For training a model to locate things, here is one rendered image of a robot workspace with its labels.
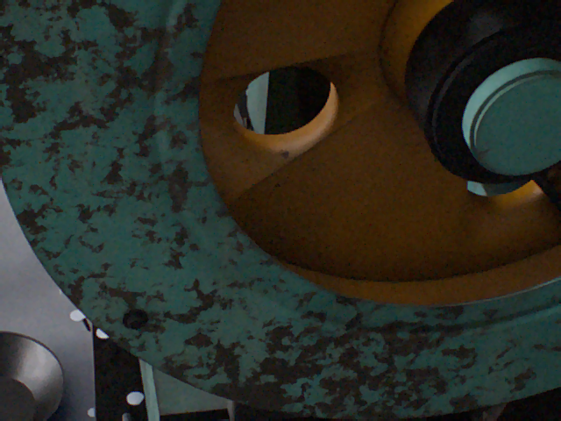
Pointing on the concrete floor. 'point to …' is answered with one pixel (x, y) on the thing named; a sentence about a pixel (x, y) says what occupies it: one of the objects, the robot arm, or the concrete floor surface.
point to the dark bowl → (28, 379)
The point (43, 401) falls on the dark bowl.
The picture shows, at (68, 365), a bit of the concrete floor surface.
